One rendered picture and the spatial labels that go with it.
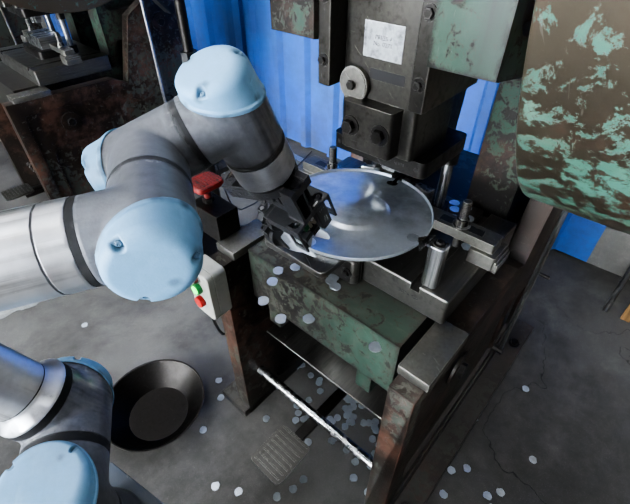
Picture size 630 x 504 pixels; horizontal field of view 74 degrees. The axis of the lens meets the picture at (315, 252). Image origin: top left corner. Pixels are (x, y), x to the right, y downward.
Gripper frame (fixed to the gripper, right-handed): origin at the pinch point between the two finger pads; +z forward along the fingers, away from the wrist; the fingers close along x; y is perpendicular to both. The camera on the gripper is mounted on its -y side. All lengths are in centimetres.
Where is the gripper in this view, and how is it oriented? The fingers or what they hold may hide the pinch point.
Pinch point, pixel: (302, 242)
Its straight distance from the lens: 69.4
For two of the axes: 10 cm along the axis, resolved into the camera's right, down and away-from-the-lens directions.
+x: 5.8, -7.8, 2.5
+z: 2.7, 4.7, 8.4
